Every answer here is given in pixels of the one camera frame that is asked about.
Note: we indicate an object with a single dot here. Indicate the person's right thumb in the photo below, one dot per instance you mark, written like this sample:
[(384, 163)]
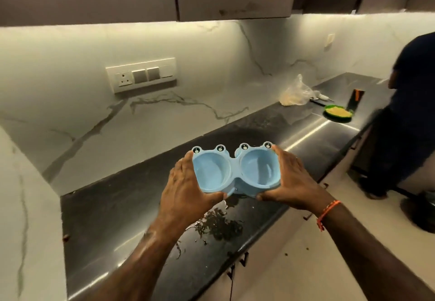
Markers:
[(270, 195)]

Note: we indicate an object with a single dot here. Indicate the black object on floor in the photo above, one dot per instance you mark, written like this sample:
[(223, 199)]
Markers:
[(419, 210)]

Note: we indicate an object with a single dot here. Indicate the clear plastic bag of grain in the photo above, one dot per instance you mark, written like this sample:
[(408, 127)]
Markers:
[(296, 92)]

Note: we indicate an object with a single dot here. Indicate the person's right forearm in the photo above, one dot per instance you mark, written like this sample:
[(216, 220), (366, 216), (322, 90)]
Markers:
[(370, 260)]

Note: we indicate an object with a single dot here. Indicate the person's right hand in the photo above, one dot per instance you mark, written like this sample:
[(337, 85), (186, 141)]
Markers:
[(297, 185)]

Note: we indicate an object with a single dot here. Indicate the white wall switch panel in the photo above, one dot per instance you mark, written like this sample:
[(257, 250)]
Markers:
[(141, 74)]

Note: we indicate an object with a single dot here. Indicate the scattered dark tea leaves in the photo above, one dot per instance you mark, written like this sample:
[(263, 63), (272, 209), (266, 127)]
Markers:
[(219, 225)]

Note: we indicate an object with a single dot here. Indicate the person's left forearm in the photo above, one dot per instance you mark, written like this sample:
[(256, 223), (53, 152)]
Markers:
[(132, 263)]

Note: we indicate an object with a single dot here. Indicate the person's left hand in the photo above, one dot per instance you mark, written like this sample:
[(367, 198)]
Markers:
[(185, 195)]

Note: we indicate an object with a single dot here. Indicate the orange thread wristband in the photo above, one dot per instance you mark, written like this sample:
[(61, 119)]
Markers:
[(327, 213)]

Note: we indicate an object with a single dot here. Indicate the person's left thumb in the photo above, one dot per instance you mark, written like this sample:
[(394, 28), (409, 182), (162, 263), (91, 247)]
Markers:
[(214, 198)]

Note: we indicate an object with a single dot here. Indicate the green bowl of grain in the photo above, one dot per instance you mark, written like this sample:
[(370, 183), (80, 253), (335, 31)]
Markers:
[(338, 111)]

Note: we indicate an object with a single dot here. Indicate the blue frog double pet bowl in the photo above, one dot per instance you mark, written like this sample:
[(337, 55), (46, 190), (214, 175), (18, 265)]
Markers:
[(234, 170)]

